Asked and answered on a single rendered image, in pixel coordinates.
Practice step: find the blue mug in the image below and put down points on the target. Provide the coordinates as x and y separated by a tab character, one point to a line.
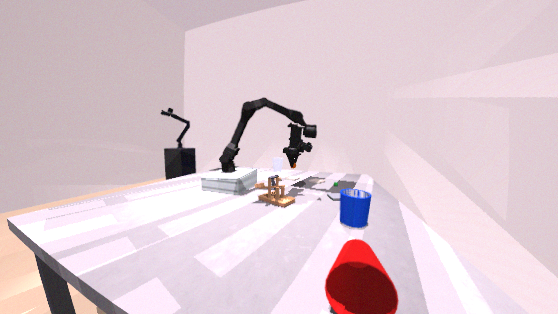
354	208

